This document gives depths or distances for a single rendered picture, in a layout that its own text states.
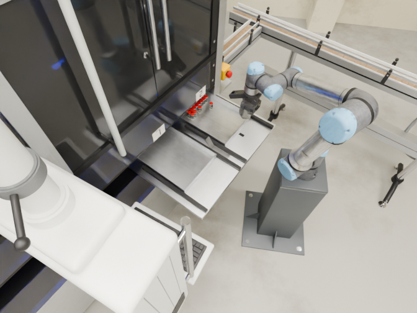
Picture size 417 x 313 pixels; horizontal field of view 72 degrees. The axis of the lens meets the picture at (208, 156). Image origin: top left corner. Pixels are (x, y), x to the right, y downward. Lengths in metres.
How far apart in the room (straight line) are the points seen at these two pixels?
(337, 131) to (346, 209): 1.58
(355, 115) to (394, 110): 2.45
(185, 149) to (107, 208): 0.96
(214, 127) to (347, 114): 0.78
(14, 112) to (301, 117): 2.56
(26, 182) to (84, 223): 0.15
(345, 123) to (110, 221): 0.79
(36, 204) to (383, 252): 2.37
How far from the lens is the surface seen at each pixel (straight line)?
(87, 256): 0.62
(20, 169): 0.52
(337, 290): 2.36
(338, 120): 1.07
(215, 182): 1.43
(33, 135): 0.97
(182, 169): 1.47
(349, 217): 2.59
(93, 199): 0.65
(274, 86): 1.32
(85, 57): 0.86
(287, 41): 2.28
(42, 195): 0.58
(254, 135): 1.62
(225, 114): 1.69
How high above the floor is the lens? 2.14
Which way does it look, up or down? 56 degrees down
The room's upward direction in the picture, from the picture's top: 3 degrees clockwise
